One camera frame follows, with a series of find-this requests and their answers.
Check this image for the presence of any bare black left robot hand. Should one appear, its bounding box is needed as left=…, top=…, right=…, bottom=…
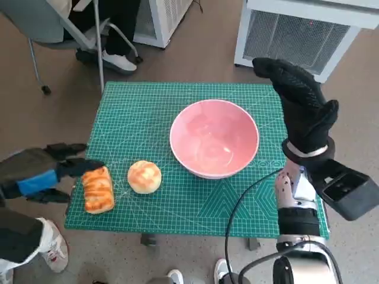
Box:
left=0, top=143, right=105, bottom=204

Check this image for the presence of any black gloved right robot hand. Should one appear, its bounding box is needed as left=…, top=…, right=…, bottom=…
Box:
left=252, top=57, right=340, bottom=154

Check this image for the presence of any long striped toy bread loaf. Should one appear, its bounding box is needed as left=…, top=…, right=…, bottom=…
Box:
left=81, top=166, right=115, bottom=214

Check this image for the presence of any pink bowl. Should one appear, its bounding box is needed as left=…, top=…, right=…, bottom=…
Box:
left=169, top=99, right=260, bottom=180

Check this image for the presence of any round toy bread bun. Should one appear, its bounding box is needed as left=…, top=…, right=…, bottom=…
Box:
left=127, top=160, right=162, bottom=195

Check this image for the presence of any person in red-marked white shoe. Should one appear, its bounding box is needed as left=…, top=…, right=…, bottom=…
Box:
left=0, top=217, right=69, bottom=284

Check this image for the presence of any large white mesh-front appliance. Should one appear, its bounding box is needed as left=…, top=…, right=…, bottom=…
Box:
left=233, top=0, right=379, bottom=83

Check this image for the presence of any green cutting mat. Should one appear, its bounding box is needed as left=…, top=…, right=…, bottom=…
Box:
left=64, top=81, right=330, bottom=240

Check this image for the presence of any grey chair with metal legs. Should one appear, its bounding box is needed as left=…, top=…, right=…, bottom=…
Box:
left=0, top=0, right=140, bottom=95

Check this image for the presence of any small white mesh-front appliance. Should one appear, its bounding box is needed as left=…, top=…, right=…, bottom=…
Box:
left=133, top=0, right=193, bottom=48

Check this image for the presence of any seated person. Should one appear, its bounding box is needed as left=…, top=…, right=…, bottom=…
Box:
left=63, top=0, right=144, bottom=72

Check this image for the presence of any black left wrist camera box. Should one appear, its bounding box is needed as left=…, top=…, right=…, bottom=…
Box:
left=0, top=206, right=45, bottom=264

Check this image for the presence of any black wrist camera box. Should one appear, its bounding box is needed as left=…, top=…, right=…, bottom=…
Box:
left=0, top=206, right=45, bottom=264
left=307, top=158, right=379, bottom=221

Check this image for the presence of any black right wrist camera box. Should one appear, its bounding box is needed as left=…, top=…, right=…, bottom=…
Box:
left=307, top=158, right=379, bottom=221

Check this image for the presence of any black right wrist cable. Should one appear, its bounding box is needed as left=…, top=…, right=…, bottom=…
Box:
left=224, top=168, right=285, bottom=284

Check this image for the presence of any black right upper arm cable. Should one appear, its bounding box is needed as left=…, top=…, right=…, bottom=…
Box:
left=239, top=244, right=344, bottom=284

